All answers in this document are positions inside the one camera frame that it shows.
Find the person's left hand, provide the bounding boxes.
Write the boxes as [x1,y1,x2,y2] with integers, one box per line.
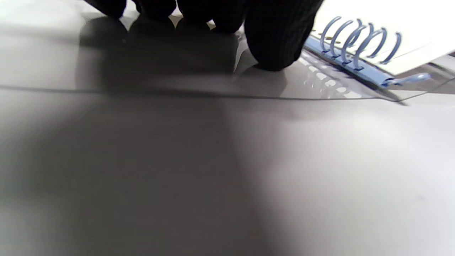
[84,0,324,71]

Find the clear ring binder blue rings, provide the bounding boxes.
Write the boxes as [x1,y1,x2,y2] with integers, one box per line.
[0,0,455,105]

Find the lined loose-leaf paper stack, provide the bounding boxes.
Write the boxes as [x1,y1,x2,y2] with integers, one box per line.
[311,0,455,75]

